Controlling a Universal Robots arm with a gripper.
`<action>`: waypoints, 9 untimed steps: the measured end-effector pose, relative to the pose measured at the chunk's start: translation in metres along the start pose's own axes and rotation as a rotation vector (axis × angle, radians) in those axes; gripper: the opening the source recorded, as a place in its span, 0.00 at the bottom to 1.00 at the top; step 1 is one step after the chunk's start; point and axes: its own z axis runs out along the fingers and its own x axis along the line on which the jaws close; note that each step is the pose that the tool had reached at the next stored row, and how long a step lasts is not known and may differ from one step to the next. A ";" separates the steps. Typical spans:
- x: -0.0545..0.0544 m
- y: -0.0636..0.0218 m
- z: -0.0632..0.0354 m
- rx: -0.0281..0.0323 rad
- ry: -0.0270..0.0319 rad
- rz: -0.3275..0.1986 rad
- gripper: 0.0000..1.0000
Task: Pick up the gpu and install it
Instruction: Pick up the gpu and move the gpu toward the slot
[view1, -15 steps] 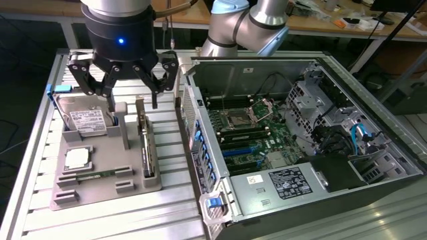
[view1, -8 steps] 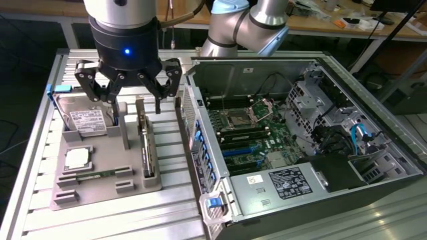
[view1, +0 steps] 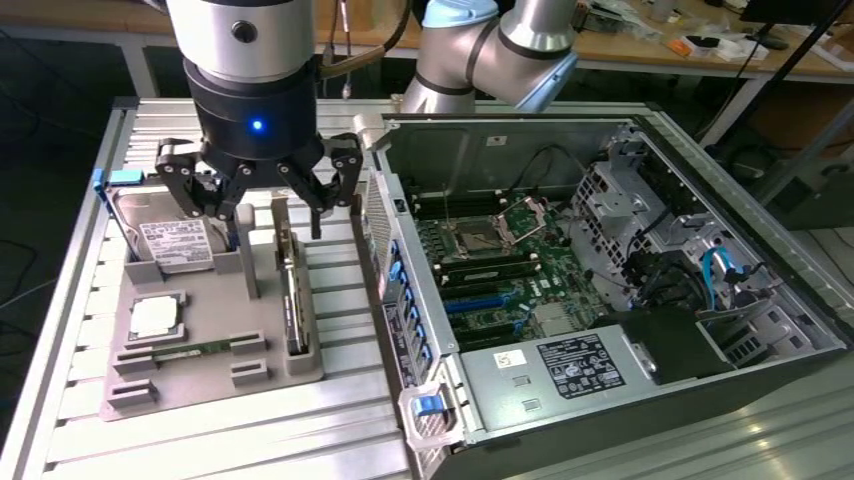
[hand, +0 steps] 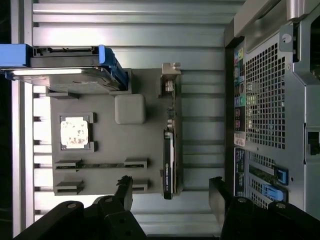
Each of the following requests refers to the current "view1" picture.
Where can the wooden desk white frame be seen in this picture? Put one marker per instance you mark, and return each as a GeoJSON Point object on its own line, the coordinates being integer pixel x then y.
{"type": "Point", "coordinates": [657, 61]}
{"type": "Point", "coordinates": [67, 20]}

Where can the metal socket cover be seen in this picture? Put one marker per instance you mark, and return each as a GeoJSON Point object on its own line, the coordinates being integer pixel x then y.
{"type": "Point", "coordinates": [527, 220]}

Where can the blue slot latch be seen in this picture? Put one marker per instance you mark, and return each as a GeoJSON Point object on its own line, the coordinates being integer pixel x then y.
{"type": "Point", "coordinates": [419, 335]}
{"type": "Point", "coordinates": [394, 248]}
{"type": "Point", "coordinates": [411, 315]}
{"type": "Point", "coordinates": [404, 293]}
{"type": "Point", "coordinates": [399, 272]}
{"type": "Point", "coordinates": [426, 359]}

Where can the black open PC case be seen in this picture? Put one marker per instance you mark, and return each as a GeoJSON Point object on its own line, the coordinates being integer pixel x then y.
{"type": "Point", "coordinates": [601, 440]}

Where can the grey metal strut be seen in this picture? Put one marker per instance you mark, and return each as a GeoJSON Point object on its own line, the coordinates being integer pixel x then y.
{"type": "Point", "coordinates": [807, 150]}

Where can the blue disk caddy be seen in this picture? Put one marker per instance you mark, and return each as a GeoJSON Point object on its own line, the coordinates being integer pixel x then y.
{"type": "Point", "coordinates": [127, 176]}

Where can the RAM memory stick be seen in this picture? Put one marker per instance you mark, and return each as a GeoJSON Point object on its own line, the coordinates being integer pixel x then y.
{"type": "Point", "coordinates": [294, 300]}

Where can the silver chipset heatsink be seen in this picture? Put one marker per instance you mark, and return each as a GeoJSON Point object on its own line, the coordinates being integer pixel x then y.
{"type": "Point", "coordinates": [556, 320]}

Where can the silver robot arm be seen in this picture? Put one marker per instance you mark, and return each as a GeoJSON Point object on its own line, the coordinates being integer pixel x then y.
{"type": "Point", "coordinates": [280, 50]}

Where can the silver power supply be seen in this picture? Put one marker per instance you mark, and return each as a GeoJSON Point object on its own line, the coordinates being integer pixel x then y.
{"type": "Point", "coordinates": [507, 395]}

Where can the black monitor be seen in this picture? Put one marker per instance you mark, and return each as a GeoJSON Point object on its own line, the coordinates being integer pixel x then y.
{"type": "Point", "coordinates": [787, 10]}

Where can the silver CPU chip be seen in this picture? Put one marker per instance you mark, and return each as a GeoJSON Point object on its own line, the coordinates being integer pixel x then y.
{"type": "Point", "coordinates": [155, 317]}

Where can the white and black device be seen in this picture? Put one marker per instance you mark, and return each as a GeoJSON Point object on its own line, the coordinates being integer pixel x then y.
{"type": "Point", "coordinates": [723, 47]}

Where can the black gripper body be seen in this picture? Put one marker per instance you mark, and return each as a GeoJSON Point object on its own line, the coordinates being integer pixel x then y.
{"type": "Point", "coordinates": [254, 125]}

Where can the green RAM stick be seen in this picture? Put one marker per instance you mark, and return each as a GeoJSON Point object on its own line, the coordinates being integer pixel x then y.
{"type": "Point", "coordinates": [194, 348]}

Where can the blue expansion slot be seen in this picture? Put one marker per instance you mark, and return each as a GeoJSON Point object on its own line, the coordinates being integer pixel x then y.
{"type": "Point", "coordinates": [475, 305]}

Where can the silver hard disk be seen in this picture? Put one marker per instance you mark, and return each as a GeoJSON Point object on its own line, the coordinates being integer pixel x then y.
{"type": "Point", "coordinates": [174, 240]}

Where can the green motherboard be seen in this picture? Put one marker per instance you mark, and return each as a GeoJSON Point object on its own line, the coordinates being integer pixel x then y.
{"type": "Point", "coordinates": [527, 285]}

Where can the thin metal locking lever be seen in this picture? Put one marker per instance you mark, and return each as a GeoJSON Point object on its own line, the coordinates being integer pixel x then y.
{"type": "Point", "coordinates": [446, 205]}

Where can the orange small box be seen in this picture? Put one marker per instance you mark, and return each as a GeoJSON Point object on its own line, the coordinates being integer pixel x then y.
{"type": "Point", "coordinates": [677, 46]}

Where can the grey parts rack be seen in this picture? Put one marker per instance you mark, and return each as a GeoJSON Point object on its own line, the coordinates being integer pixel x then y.
{"type": "Point", "coordinates": [200, 385]}

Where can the metal disk bay cage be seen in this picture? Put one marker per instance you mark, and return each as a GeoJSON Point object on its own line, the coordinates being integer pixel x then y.
{"type": "Point", "coordinates": [614, 200]}

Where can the black long expansion slot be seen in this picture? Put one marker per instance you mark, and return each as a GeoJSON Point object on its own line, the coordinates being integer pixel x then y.
{"type": "Point", "coordinates": [490, 341]}

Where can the grey metal cabinet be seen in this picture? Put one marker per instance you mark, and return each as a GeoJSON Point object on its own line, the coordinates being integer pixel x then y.
{"type": "Point", "coordinates": [821, 200]}

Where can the CPU socket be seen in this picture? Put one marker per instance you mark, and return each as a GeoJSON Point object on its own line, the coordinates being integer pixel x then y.
{"type": "Point", "coordinates": [476, 240]}

